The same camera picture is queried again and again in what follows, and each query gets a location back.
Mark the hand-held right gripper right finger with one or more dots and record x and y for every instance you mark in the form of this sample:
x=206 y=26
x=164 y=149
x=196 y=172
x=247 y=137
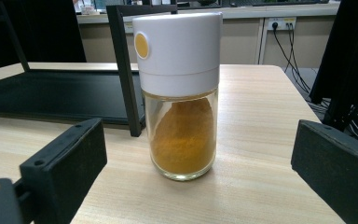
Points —
x=338 y=168

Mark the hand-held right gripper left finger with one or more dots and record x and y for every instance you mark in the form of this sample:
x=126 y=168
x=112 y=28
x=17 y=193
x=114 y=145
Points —
x=65 y=161

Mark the black metal shelf rack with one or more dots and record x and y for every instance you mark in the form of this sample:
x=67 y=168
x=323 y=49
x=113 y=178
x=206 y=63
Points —
x=59 y=93

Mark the white-lidded glass spice jar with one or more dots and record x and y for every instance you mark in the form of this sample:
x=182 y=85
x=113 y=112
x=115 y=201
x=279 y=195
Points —
x=180 y=62

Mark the small white container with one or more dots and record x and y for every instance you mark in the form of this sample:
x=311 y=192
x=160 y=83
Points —
x=90 y=10

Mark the beige background desk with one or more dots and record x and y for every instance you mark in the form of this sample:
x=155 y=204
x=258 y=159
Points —
x=245 y=43

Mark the white wall socket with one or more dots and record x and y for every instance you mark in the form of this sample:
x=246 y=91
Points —
x=281 y=22

